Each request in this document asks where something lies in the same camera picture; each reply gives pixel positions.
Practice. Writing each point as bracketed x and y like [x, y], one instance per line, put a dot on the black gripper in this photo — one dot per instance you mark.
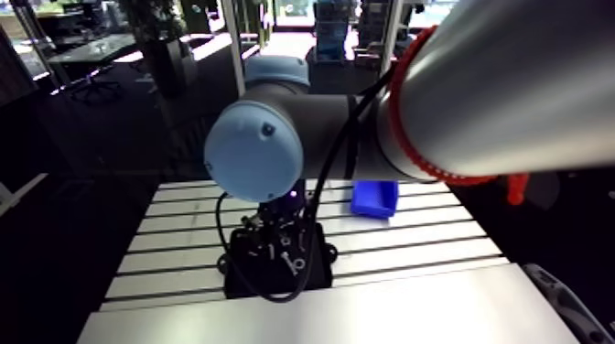
[283, 206]

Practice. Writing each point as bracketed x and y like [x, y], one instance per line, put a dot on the black tray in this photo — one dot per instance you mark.
[269, 281]

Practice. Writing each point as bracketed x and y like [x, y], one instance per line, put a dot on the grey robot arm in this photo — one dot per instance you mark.
[480, 91]

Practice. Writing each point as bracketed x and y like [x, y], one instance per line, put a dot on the blue bin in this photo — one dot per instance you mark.
[372, 199]

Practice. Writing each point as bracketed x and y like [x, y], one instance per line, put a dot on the pale holed strip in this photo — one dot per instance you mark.
[567, 302]

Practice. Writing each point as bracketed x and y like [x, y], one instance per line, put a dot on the pale metal post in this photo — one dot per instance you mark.
[235, 48]
[390, 33]

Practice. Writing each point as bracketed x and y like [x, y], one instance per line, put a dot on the glass top table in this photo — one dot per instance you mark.
[96, 48]

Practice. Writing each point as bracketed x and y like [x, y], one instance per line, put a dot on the steel socket head bolt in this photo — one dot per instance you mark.
[287, 239]

